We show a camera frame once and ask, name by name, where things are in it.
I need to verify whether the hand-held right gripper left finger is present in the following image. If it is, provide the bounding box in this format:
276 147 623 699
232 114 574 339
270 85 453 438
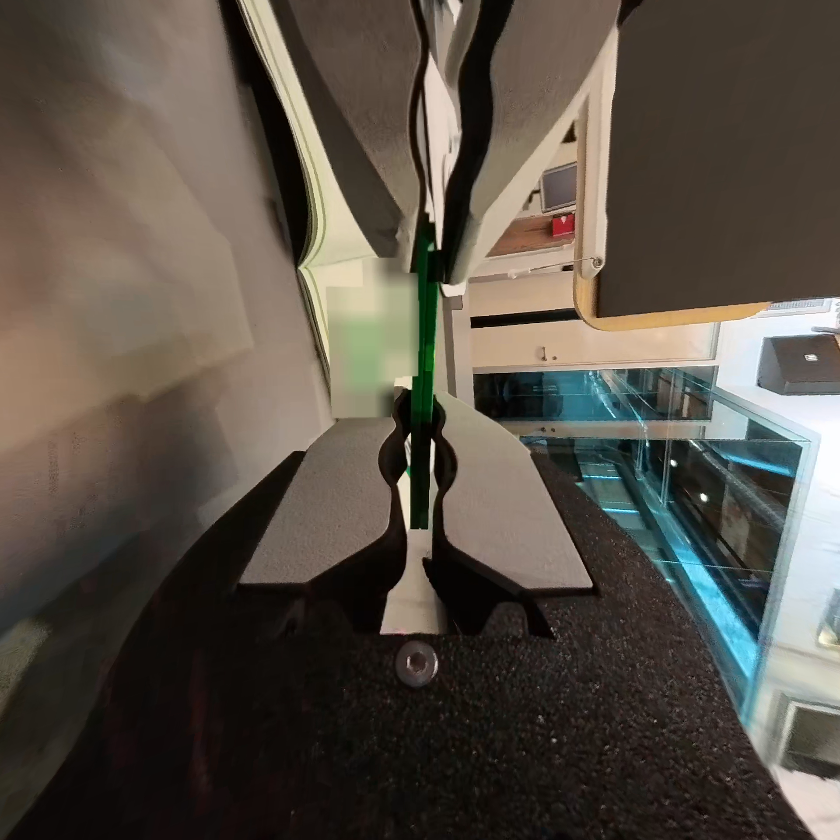
238 387 412 635

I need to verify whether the open instruction booklet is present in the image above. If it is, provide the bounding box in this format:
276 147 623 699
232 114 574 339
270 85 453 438
235 0 421 421

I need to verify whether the green brick plate assembly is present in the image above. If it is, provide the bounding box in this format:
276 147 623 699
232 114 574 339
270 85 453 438
408 220 442 531

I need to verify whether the black speaker box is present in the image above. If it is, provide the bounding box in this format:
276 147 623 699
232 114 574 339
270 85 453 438
756 333 840 396

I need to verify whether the black desk divider panel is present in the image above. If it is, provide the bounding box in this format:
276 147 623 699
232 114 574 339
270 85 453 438
573 0 840 332

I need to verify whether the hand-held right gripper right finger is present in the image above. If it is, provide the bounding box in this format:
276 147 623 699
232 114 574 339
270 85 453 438
422 392 597 635

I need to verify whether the small grey monitor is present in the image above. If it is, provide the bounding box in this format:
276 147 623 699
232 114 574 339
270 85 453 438
540 162 580 213

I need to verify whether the glass partition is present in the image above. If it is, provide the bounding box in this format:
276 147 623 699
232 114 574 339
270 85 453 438
472 366 821 726

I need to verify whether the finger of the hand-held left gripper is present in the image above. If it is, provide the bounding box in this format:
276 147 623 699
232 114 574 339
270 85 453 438
430 0 623 286
269 0 429 258

